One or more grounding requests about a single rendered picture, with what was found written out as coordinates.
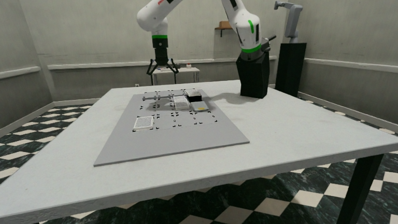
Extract clear plastic lid with yellow tape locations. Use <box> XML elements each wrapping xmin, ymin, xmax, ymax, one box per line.
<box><xmin>191</xmin><ymin>101</ymin><xmax>209</xmax><ymax>111</ymax></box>

